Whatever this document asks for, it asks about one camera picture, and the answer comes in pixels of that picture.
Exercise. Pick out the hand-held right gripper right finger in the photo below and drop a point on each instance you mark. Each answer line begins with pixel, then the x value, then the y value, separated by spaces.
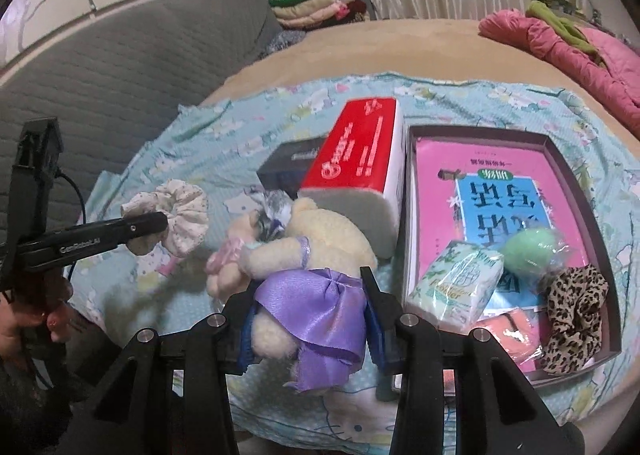
pixel 379 345

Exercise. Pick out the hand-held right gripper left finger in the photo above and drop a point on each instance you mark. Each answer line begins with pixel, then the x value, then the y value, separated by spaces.
pixel 241 360

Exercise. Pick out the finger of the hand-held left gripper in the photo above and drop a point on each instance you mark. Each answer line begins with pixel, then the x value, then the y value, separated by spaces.
pixel 147 224

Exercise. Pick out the white floral scrunchie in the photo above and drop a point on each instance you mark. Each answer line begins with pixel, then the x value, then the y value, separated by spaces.
pixel 185 215

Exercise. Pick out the green printed tissue pack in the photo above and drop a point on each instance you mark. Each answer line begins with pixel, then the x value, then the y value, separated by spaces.
pixel 450 285

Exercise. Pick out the pink face mask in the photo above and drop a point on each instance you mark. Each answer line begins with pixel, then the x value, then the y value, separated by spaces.
pixel 505 340

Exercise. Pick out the green ball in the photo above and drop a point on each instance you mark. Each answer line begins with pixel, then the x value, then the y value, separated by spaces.
pixel 525 250

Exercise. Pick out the leopard print scrunchie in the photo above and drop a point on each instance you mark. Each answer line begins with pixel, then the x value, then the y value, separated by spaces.
pixel 570 320

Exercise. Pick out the dark shallow tray box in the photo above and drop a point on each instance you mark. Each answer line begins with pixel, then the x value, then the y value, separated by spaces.
pixel 475 135

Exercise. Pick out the person's left hand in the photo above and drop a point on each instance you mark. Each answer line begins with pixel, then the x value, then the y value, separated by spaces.
pixel 15 335

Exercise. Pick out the cat printed blue blanket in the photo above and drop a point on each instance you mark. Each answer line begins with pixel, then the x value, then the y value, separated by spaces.
pixel 240 135

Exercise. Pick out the grey quilted headboard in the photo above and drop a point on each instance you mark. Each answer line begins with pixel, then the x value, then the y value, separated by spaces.
pixel 125 85

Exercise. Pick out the dark cardboard box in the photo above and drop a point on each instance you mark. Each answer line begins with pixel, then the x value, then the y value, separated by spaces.
pixel 285 170

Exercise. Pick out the pink book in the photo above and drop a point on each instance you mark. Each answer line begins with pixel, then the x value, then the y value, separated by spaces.
pixel 435 195

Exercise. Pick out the red tissue pack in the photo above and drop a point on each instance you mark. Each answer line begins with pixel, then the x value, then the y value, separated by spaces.
pixel 360 145

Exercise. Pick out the dark patterned cloth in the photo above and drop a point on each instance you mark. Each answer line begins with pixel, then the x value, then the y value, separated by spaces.
pixel 285 40

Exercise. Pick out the stack of folded clothes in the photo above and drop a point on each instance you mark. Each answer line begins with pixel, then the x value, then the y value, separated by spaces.
pixel 310 10

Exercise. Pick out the beige bed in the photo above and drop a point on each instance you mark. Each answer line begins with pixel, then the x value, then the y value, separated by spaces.
pixel 400 45

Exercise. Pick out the pink quilt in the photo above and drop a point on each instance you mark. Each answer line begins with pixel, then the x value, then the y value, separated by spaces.
pixel 550 45

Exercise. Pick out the green garment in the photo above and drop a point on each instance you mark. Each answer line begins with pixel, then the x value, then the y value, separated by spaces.
pixel 560 22

